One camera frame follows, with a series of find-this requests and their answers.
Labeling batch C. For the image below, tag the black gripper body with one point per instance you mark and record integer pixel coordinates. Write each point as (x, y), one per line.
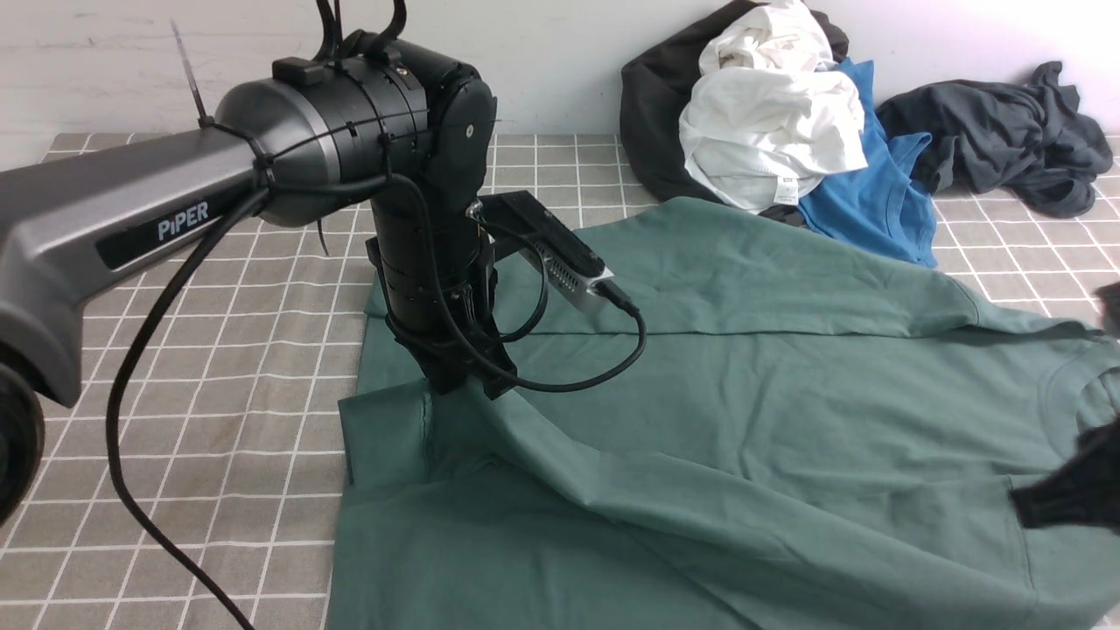
(438, 280)

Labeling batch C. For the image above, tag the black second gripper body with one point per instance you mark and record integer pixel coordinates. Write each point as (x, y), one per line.
(1082, 491)

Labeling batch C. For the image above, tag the green long-sleeve top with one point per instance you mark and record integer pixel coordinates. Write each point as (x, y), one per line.
(814, 438)

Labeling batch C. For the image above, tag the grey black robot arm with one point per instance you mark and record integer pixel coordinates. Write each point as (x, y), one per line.
(386, 121)

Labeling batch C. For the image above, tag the black crumpled garment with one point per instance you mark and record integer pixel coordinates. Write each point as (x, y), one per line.
(656, 86)

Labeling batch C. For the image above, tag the grey checked tablecloth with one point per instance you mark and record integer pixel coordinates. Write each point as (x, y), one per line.
(231, 439)

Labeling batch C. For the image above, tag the blue t-shirt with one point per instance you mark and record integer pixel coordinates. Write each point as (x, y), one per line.
(880, 208)

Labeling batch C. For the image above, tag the dark grey crumpled garment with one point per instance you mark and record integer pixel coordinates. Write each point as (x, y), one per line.
(1030, 139)

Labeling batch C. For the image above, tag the white crumpled shirt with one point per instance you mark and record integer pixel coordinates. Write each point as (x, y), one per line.
(771, 114)

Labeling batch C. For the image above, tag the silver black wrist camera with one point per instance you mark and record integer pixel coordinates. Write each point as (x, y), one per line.
(519, 224)

